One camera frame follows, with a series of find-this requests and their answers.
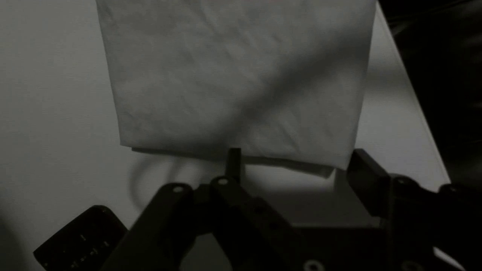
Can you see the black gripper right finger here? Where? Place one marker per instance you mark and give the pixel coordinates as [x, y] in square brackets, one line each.
[369, 181]

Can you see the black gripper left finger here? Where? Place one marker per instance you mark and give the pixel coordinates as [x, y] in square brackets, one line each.
[234, 164]

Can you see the white cloth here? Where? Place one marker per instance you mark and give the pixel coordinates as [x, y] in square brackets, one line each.
[278, 78]

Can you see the black rectangular device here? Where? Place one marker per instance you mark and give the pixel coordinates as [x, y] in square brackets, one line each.
[83, 244]

